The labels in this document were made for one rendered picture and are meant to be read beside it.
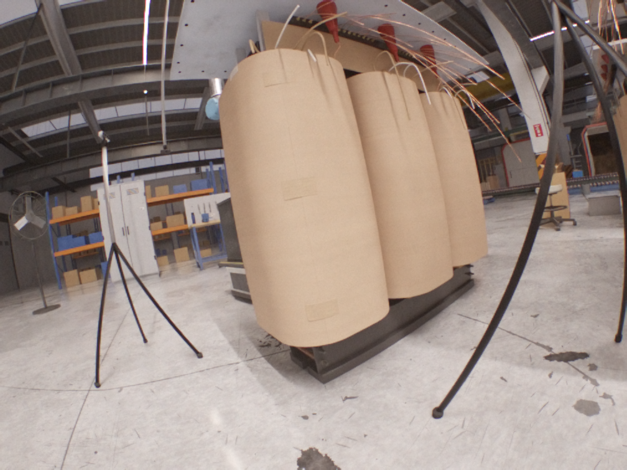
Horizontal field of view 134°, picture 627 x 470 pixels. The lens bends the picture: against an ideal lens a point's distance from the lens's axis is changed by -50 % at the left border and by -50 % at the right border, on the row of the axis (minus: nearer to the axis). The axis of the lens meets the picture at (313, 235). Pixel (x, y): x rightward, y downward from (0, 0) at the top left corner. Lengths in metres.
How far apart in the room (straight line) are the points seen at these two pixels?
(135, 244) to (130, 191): 1.04
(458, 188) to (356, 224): 0.71
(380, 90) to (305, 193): 0.55
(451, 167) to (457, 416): 1.05
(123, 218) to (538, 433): 5.72
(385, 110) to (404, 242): 0.49
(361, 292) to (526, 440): 0.62
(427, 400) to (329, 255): 0.51
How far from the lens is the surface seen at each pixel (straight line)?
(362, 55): 1.22
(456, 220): 1.34
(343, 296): 0.75
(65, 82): 8.47
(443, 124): 1.39
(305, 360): 1.06
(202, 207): 5.89
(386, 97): 1.06
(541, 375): 0.94
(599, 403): 0.87
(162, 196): 8.75
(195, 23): 1.13
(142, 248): 5.49
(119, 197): 5.64
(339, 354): 0.98
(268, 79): 0.80
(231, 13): 1.11
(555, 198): 3.92
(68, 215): 9.29
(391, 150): 0.99
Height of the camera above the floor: 0.56
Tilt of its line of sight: 4 degrees down
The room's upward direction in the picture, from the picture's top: 11 degrees counter-clockwise
